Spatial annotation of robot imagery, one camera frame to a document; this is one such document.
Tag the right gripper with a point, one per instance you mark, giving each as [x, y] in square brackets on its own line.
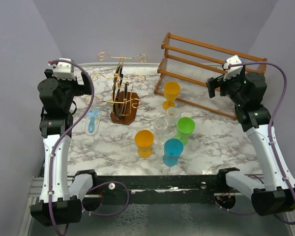
[214, 83]

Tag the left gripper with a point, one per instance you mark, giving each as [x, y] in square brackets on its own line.
[81, 89]

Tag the green plastic wine glass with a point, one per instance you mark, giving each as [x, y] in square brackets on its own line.
[185, 127]

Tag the orange wine glass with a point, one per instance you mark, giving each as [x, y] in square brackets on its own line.
[144, 140]
[171, 91]

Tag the blue plastic wine glass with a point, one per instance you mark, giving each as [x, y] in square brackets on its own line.
[173, 149]

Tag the orange wine glass front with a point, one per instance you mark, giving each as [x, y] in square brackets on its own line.
[144, 140]

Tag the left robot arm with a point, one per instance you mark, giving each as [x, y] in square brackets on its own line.
[60, 202]

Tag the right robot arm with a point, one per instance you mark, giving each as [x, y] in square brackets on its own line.
[277, 192]

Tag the wooden shelf rack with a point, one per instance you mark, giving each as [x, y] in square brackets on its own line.
[191, 66]

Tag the clear wine glass rear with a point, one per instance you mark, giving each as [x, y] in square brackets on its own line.
[172, 117]

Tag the clear wine glass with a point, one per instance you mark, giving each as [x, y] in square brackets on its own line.
[172, 117]
[160, 131]

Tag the clear wine glass front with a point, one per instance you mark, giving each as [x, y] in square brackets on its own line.
[160, 131]

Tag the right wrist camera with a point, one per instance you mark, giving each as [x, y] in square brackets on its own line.
[233, 67]

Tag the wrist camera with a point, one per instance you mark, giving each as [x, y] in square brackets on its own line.
[233, 67]
[63, 71]

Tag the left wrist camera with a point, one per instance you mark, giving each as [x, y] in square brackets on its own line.
[63, 71]

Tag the gold wire wine glass rack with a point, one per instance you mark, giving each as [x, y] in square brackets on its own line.
[124, 101]

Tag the black mounting rail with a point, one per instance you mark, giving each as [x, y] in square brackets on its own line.
[152, 190]

